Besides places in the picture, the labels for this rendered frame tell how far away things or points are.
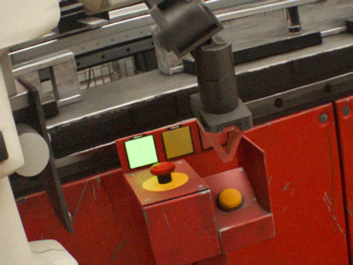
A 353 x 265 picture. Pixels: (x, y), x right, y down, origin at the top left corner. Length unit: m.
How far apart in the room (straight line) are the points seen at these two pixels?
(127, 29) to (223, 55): 0.65
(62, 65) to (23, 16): 0.83
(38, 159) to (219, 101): 0.43
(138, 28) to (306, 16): 0.39
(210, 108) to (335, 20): 0.60
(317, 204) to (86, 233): 0.49
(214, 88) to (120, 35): 0.64
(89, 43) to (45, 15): 1.10
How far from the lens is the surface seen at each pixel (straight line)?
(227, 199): 1.22
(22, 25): 0.57
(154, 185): 1.18
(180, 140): 1.26
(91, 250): 1.37
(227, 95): 1.10
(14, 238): 0.65
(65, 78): 1.40
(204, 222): 1.15
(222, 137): 1.28
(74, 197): 1.33
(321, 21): 1.61
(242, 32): 1.52
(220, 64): 1.07
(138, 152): 1.25
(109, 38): 1.69
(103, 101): 1.37
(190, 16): 1.03
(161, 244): 1.15
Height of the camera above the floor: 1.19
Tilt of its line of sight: 16 degrees down
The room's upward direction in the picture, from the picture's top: 12 degrees counter-clockwise
